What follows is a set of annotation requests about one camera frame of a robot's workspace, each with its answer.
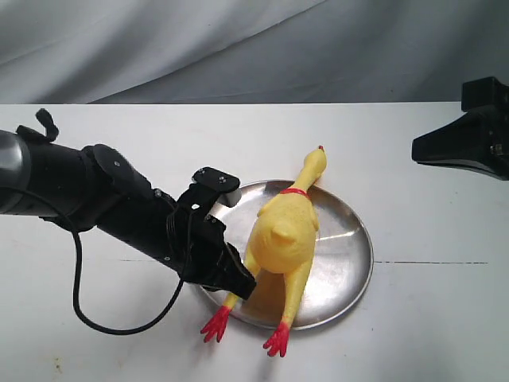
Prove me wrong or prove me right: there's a grey backdrop cloth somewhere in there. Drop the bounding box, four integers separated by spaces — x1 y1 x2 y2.
1 1 508 103

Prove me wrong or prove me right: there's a round stainless steel plate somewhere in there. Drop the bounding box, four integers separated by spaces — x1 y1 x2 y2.
211 180 374 330

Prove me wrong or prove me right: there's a black camera cable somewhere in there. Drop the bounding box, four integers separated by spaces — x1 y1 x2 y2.
51 206 186 334

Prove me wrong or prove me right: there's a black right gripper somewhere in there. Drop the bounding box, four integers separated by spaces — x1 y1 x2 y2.
157 190 256 300

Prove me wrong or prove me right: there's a yellow rubber chicken toy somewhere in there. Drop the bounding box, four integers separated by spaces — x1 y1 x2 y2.
200 144 329 358

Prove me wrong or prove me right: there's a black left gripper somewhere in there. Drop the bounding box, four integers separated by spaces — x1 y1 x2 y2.
411 76 508 181

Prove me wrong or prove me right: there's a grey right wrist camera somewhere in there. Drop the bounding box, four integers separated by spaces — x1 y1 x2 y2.
192 166 242 208

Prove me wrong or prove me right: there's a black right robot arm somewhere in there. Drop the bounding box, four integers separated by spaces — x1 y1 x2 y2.
1 109 256 299

